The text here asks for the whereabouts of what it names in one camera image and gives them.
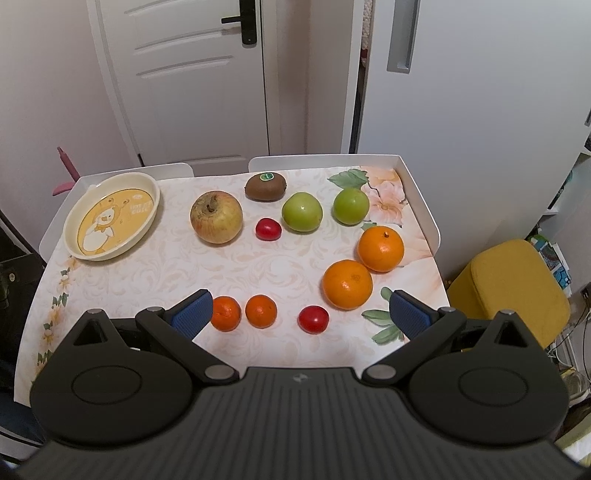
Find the white wardrobe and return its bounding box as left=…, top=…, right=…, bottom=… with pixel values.
left=358, top=1, right=590, bottom=276

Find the white tray table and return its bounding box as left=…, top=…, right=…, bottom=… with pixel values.
left=38, top=153, right=443, bottom=264

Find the floral white tablecloth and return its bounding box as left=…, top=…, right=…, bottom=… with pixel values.
left=14, top=166, right=448, bottom=404

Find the pink broom handle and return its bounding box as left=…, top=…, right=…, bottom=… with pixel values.
left=57, top=147, right=80, bottom=182

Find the yellow stool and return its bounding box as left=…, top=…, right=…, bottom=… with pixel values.
left=447, top=239, right=570, bottom=348

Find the brown kiwi with sticker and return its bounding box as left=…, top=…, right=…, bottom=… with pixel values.
left=245, top=172, right=287, bottom=202

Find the white panel door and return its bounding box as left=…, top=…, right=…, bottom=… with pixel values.
left=87, top=0, right=270, bottom=175

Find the green apple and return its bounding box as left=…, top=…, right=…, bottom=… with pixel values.
left=281, top=192, right=324, bottom=233
left=332, top=188, right=370, bottom=226

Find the black door handle lock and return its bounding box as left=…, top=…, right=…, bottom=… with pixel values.
left=221, top=0, right=257, bottom=47

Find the yellow-red apple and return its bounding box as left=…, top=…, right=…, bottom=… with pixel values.
left=189, top=190, right=243, bottom=245

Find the large orange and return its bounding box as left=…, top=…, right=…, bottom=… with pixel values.
left=322, top=259, right=374, bottom=310
left=356, top=226, right=405, bottom=273

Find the cream duck-print bowl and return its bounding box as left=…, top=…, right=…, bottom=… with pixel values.
left=63, top=172, right=161, bottom=262

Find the small mandarin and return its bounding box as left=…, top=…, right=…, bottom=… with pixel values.
left=245, top=295, right=277, bottom=329
left=211, top=296, right=242, bottom=332

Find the grey wardrobe handle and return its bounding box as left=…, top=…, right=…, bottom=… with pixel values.
left=387, top=0, right=420, bottom=74

